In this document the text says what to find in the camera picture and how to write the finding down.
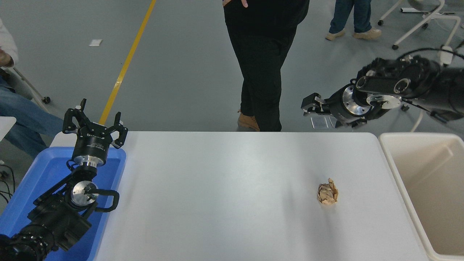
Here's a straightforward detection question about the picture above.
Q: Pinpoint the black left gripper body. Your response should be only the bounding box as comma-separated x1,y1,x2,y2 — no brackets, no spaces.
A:
71,121,114,158

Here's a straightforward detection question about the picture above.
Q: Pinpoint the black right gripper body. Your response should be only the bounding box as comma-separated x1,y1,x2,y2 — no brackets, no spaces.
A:
326,84,365,123

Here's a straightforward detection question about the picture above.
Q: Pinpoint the seated person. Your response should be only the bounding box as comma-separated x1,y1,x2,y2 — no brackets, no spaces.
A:
0,20,66,158

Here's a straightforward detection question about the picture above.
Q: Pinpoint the white chair leg with caster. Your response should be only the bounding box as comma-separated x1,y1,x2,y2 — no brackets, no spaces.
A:
7,65,51,113

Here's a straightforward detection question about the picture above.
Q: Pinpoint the blue plastic tray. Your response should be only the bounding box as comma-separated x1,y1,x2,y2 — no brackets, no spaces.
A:
0,146,127,261

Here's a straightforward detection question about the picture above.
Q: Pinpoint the white table corner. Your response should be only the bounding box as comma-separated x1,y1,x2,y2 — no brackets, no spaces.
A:
0,116,17,141

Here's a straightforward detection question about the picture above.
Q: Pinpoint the crumpled tan paper ball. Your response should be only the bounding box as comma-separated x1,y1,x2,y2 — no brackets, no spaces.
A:
317,178,339,206

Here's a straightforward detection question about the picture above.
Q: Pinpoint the standing person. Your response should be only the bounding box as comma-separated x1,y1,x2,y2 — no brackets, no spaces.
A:
222,0,310,132

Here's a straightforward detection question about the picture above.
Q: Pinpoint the walking person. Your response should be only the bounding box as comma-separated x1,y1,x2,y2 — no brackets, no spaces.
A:
325,0,382,41

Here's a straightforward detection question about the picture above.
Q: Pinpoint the large pale bin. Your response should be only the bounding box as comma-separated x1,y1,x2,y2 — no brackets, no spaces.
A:
378,132,464,261

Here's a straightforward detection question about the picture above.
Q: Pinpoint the white wheeled chair base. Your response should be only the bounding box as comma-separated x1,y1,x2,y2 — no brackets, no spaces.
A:
377,0,461,50

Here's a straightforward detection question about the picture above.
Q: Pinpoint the black cable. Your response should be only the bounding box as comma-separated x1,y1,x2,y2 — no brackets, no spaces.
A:
0,164,16,204

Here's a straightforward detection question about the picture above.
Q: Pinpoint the grey chair with white frame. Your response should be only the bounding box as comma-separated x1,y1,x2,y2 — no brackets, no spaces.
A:
410,109,464,137

